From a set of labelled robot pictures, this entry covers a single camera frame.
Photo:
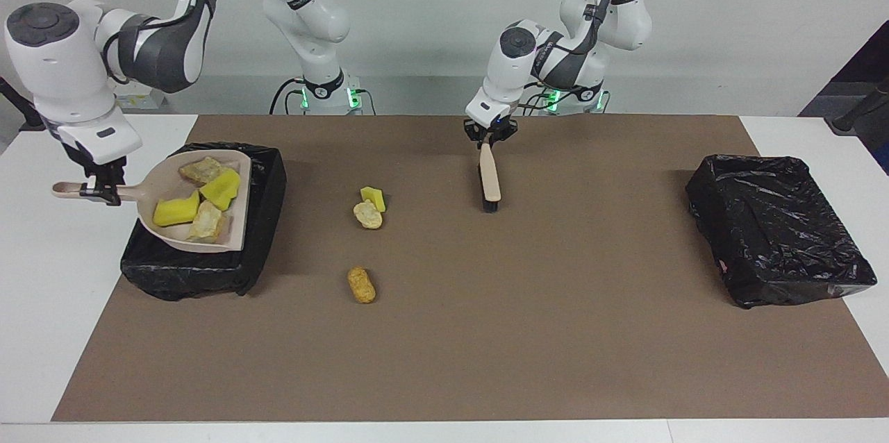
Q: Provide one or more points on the notched yellow sponge piece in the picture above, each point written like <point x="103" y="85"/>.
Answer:
<point x="176" y="212"/>

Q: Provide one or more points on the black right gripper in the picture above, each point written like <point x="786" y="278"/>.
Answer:
<point x="104" y="171"/>

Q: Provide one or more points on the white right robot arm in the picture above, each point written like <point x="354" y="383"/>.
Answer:
<point x="55" y="75"/>

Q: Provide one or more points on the white wall socket box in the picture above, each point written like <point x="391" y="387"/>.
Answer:
<point x="149" y="99"/>

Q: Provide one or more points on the black clamp stand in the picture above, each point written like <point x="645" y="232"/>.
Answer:
<point x="14" y="92"/>
<point x="851" y="120"/>

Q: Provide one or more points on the beige plastic dustpan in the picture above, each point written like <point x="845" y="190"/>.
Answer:
<point x="233" y="228"/>

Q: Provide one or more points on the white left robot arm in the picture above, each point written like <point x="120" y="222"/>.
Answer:
<point x="521" y="75"/>

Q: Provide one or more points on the rounded yellow sponge piece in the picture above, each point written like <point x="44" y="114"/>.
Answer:
<point x="220" y="189"/>

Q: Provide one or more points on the yellow sponge with green side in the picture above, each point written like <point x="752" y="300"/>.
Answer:
<point x="375" y="196"/>

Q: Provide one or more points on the bin with black bag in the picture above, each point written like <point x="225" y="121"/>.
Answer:
<point x="771" y="228"/>
<point x="208" y="276"/>

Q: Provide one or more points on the dark side panel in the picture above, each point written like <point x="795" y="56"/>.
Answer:
<point x="875" y="68"/>

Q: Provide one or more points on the orange-brown nugget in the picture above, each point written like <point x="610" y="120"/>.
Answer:
<point x="361" y="285"/>

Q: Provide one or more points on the beige brush with black bristles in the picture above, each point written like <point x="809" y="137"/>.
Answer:
<point x="490" y="179"/>

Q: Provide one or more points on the pale layered rock piece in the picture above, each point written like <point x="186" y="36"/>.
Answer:
<point x="206" y="222"/>

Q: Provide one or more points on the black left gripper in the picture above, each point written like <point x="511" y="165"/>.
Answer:
<point x="489" y="132"/>

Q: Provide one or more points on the brown table mat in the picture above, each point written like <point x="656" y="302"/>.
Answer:
<point x="625" y="360"/>

